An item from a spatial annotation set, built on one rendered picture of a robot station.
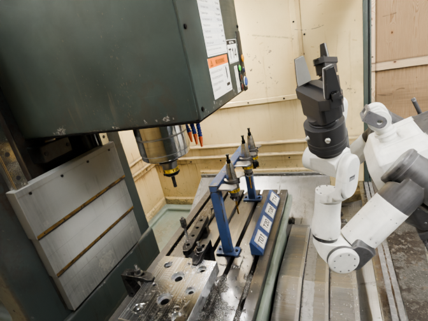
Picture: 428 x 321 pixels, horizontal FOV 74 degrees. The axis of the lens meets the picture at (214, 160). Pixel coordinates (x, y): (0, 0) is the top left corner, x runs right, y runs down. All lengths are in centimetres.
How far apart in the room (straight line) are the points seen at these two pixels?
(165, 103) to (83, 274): 83
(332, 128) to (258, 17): 120
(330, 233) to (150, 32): 66
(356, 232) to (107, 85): 75
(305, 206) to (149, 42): 136
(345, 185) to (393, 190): 15
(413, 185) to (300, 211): 102
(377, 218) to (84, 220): 102
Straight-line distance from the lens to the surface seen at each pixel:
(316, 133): 66
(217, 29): 88
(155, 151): 84
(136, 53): 74
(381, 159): 96
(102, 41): 79
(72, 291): 130
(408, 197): 84
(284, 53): 175
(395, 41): 336
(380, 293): 125
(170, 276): 111
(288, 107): 180
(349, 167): 72
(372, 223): 84
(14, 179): 110
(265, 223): 134
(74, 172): 121
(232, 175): 111
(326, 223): 80
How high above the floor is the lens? 170
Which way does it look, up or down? 20 degrees down
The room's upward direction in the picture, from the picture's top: 12 degrees counter-clockwise
